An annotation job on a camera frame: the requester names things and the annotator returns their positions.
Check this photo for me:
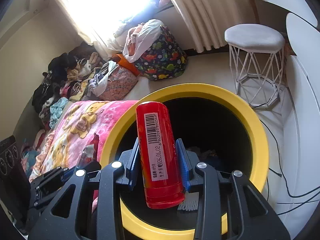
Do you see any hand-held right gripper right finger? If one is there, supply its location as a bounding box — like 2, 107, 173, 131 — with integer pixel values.
175, 138, 290, 240

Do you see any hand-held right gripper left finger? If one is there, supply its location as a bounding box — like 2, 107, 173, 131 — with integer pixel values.
27, 137, 140, 240

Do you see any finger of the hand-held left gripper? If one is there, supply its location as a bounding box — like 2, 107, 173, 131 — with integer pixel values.
29, 166, 77, 193
33, 187, 61, 209

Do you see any red cylindrical container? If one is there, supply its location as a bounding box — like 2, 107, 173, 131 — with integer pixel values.
136, 101, 185, 209

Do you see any yellow round trash bin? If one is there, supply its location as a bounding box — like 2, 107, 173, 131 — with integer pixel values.
101, 83, 269, 239

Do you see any teal garment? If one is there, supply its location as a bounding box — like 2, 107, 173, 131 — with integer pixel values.
21, 150, 38, 167

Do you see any blue red snack wrapper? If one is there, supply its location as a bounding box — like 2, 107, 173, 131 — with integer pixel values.
84, 134, 101, 159

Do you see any pink cartoon bear blanket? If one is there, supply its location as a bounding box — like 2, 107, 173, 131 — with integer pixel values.
29, 100, 139, 214

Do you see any light blue garment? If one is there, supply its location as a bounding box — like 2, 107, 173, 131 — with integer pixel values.
49, 97, 69, 128

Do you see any pink floral bag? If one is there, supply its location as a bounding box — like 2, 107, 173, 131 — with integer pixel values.
96, 65, 139, 102

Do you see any white grey garment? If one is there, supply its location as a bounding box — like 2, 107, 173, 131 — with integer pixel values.
87, 61, 119, 97

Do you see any orange bag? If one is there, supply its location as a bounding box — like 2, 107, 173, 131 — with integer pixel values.
111, 53, 140, 77

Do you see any dinosaur print fabric basket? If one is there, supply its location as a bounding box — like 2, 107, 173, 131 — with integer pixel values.
135, 30, 188, 82

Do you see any pile of dark clothes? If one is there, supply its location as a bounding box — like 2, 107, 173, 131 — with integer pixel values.
31, 46, 108, 120

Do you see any orange cloth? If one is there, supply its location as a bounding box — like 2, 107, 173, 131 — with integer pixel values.
127, 26, 144, 53

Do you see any white plastic bag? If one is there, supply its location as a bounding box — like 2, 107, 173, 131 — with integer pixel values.
124, 19, 165, 62

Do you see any white drawer cabinet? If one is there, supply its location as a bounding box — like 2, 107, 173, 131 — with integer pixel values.
280, 12, 320, 220

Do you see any cream sheer curtain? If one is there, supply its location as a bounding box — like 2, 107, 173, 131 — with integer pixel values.
47, 0, 120, 53

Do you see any window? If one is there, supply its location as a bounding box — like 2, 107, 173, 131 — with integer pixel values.
57, 0, 175, 30

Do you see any pile of bedding and jackets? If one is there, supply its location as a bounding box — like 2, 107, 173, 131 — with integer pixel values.
114, 0, 174, 43

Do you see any black cable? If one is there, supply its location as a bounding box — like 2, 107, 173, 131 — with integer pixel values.
251, 105, 320, 215

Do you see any white wire stool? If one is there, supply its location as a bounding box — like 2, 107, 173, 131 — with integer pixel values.
224, 24, 285, 109

